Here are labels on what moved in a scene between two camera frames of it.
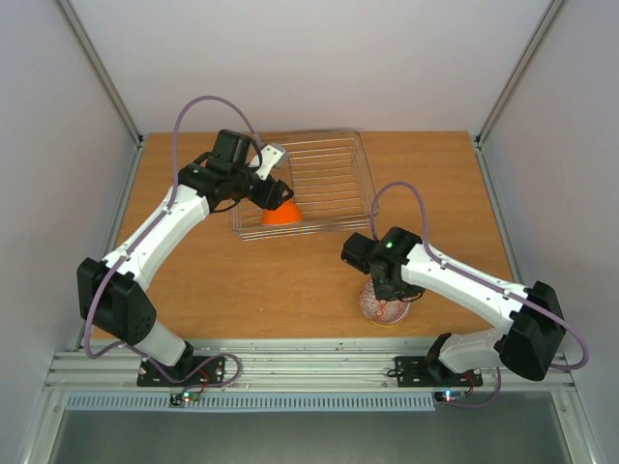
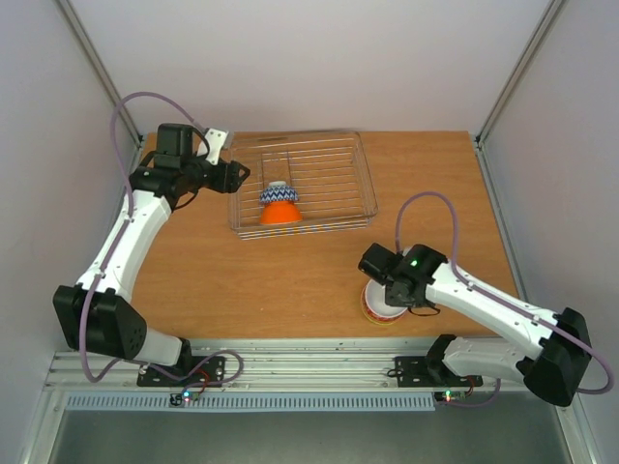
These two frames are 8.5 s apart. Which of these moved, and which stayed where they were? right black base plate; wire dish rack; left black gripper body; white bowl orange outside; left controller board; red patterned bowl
Moved: left black gripper body; red patterned bowl
Stayed: white bowl orange outside; wire dish rack; left controller board; right black base plate
